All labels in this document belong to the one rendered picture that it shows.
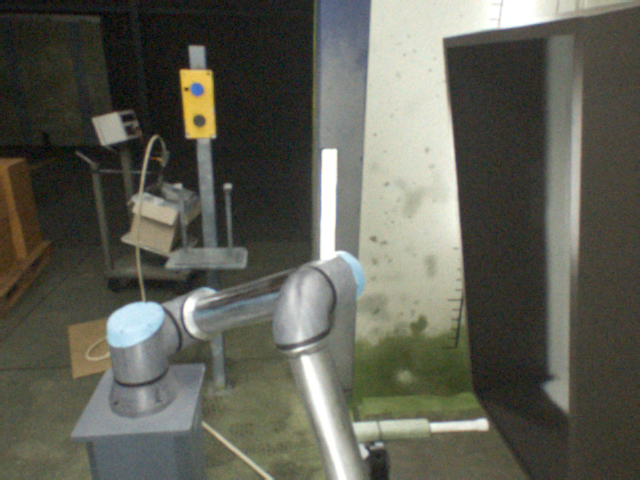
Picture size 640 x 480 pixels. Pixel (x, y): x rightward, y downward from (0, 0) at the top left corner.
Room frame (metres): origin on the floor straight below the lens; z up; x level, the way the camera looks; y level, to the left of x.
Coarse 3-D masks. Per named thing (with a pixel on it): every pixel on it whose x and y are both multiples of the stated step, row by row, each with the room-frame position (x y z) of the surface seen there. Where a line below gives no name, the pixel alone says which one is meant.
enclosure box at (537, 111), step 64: (448, 64) 1.38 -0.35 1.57; (512, 64) 1.41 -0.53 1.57; (576, 64) 0.81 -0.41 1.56; (512, 128) 1.42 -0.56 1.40; (576, 128) 0.81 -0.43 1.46; (512, 192) 1.43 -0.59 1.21; (576, 192) 0.81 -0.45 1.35; (512, 256) 1.43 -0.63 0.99; (576, 256) 0.81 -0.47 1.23; (512, 320) 1.44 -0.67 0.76; (576, 320) 0.82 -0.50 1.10; (512, 384) 1.44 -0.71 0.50; (576, 384) 0.82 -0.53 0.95; (512, 448) 1.16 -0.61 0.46; (576, 448) 0.83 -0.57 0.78
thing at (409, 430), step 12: (396, 420) 1.16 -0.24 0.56; (408, 420) 1.16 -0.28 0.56; (420, 420) 1.16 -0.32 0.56; (480, 420) 1.17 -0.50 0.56; (360, 432) 1.11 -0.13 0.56; (372, 432) 1.12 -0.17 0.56; (384, 432) 1.12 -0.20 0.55; (396, 432) 1.12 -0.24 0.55; (408, 432) 1.12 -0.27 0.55; (420, 432) 1.13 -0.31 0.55
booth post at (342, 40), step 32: (320, 0) 1.87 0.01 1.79; (352, 0) 1.87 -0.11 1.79; (320, 32) 1.86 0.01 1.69; (352, 32) 1.87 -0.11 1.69; (320, 64) 1.86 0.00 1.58; (352, 64) 1.87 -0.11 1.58; (320, 96) 1.86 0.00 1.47; (352, 96) 1.88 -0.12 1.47; (320, 128) 1.86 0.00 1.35; (352, 128) 1.88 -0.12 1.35; (320, 160) 1.86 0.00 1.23; (352, 160) 1.88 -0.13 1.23; (320, 192) 1.86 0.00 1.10; (352, 192) 1.88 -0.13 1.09; (352, 224) 1.88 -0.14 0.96; (352, 256) 1.88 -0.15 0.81; (352, 320) 1.88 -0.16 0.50; (352, 352) 1.88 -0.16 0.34
